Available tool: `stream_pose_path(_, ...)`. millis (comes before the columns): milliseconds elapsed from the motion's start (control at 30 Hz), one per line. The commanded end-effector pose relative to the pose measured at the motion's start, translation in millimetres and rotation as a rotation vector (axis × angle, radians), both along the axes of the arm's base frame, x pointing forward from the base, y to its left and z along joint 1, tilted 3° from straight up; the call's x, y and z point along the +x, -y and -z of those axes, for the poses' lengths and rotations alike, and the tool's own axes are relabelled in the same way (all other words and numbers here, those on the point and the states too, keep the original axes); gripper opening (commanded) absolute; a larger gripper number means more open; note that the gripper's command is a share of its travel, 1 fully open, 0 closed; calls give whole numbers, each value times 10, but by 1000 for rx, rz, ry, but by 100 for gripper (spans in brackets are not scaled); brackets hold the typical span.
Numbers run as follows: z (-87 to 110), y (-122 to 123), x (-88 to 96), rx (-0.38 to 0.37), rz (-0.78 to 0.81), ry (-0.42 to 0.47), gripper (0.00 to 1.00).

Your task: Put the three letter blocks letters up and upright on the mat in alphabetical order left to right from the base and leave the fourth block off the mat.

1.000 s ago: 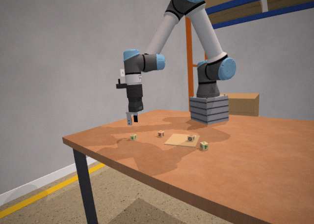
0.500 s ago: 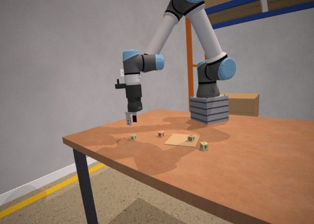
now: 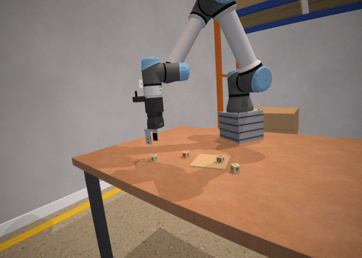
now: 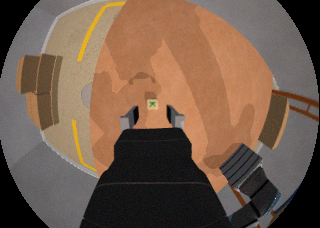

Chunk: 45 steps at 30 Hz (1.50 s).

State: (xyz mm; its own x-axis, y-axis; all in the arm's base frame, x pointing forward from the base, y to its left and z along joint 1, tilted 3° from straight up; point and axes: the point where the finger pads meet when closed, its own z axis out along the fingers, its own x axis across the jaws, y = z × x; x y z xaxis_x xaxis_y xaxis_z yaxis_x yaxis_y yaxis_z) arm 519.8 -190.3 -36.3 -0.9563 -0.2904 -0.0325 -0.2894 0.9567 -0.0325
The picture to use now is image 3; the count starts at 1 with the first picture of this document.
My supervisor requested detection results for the beige letter block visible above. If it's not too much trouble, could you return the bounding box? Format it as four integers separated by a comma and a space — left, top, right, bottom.
216, 155, 225, 164
150, 154, 158, 162
182, 150, 190, 158
230, 163, 240, 173

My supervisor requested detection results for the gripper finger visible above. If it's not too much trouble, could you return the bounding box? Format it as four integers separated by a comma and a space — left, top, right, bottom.
153, 129, 158, 141
144, 129, 155, 144

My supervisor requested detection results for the tan square mat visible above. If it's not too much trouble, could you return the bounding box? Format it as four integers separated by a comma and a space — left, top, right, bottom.
190, 154, 231, 170

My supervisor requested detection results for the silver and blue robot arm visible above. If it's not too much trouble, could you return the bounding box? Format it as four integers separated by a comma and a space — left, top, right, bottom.
141, 0, 272, 113

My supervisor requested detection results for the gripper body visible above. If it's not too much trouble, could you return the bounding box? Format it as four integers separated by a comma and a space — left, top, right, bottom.
132, 85, 164, 130

